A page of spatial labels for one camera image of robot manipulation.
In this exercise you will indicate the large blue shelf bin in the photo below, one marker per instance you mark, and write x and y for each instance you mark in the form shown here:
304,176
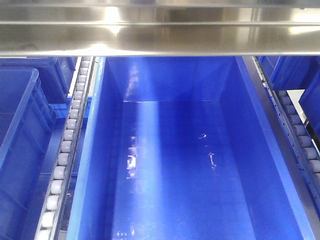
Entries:
181,148

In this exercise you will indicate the steel shelf beam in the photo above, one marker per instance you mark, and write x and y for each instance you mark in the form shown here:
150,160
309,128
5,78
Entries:
159,27

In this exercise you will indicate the blue bin at left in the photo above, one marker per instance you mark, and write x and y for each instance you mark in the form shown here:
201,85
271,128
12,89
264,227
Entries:
26,123

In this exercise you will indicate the right white roller track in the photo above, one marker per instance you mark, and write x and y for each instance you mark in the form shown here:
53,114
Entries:
304,148

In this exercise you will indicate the white roller track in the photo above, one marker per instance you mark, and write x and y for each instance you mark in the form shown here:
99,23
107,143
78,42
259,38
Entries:
54,202
304,148

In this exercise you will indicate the left white roller track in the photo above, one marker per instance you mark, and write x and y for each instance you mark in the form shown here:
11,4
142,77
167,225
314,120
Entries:
54,202

